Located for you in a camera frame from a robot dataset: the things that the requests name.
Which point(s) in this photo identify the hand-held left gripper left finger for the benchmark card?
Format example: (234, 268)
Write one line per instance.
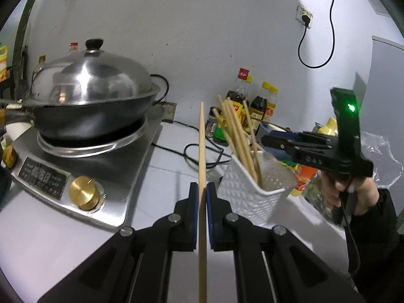
(194, 214)

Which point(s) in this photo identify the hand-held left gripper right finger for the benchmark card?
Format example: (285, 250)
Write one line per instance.
(211, 214)

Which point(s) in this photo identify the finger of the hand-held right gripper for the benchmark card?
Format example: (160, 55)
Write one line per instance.
(277, 134)
(277, 146)

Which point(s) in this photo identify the striped-end wooden chopstick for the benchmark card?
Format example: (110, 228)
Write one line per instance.
(202, 180)

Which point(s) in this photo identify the pile of wooden chopsticks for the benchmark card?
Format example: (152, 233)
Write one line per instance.
(240, 145)

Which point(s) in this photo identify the white perforated plastic basket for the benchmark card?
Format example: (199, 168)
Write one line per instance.
(252, 195)

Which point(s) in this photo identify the person's right forearm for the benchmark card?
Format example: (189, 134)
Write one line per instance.
(378, 243)

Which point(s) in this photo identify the person's right hand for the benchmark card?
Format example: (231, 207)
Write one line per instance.
(366, 195)

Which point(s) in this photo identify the blue bowl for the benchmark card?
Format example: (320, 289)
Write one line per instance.
(268, 127)

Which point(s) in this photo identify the yellow sponge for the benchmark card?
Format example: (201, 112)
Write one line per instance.
(288, 164)

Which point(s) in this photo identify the yellow label sauce bottle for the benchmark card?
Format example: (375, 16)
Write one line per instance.
(271, 107)

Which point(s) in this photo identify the dark soy sauce bottle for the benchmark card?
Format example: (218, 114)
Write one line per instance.
(258, 107)

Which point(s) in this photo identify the clear plastic bag of vegetables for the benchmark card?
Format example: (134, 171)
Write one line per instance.
(382, 151)

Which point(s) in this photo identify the orange dish soap bottle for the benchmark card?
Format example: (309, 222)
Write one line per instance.
(304, 176)

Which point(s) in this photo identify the cooking wine bottle red cap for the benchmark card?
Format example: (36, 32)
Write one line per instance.
(236, 97)

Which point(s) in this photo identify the brown sauce bottle yellow cap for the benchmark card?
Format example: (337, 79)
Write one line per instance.
(249, 80)

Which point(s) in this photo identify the grey refrigerator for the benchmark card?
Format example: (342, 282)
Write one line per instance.
(388, 85)

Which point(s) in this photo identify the small spice jar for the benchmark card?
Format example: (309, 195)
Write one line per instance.
(212, 123)

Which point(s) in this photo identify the silver induction cooker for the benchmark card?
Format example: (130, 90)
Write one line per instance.
(126, 180)

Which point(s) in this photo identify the steel wok lid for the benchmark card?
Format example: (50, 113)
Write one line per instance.
(91, 75)

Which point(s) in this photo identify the white plastic bag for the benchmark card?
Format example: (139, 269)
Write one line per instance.
(14, 129)

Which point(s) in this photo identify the clear oil bottle red cap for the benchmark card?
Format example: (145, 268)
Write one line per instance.
(73, 46)

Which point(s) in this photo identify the clear glass bottle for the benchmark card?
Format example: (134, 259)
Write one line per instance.
(39, 69)

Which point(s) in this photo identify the yellow detergent bottle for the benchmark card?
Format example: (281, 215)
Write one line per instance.
(3, 64)

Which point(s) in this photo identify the dark vertical pipe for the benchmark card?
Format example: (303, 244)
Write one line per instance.
(23, 38)

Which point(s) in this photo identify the white wall socket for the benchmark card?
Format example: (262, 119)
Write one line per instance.
(303, 15)

